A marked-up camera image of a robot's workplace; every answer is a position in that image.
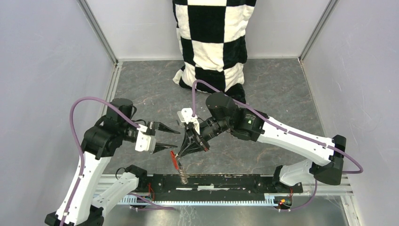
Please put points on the black white checkered pillow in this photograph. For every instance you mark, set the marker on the black white checkered pillow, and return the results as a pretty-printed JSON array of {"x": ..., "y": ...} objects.
[{"x": 212, "y": 40}]

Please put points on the red key tag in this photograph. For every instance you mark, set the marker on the red key tag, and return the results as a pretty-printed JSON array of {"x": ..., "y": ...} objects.
[{"x": 174, "y": 160}]

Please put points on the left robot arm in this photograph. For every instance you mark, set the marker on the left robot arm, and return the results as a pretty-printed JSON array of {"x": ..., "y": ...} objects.
[{"x": 81, "y": 207}]

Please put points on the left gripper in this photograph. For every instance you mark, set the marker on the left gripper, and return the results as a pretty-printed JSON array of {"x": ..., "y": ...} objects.
[{"x": 153, "y": 125}]

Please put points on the white slotted cable duct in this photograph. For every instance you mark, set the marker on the white slotted cable duct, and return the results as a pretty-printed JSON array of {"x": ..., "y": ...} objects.
[{"x": 266, "y": 201}]

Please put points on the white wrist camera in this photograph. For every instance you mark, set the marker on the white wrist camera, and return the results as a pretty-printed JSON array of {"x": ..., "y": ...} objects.
[
  {"x": 142, "y": 140},
  {"x": 186, "y": 116}
]

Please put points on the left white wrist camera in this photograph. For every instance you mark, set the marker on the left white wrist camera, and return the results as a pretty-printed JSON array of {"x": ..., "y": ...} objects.
[{"x": 142, "y": 140}]

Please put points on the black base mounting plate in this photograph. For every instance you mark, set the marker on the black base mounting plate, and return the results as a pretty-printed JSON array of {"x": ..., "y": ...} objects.
[{"x": 204, "y": 195}]

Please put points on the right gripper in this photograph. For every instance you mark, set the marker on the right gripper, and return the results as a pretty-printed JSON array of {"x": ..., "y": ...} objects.
[{"x": 191, "y": 135}]

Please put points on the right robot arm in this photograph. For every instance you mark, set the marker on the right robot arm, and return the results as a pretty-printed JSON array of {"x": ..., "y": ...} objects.
[{"x": 323, "y": 156}]

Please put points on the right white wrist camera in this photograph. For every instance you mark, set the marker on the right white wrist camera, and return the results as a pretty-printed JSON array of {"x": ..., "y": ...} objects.
[{"x": 186, "y": 116}]

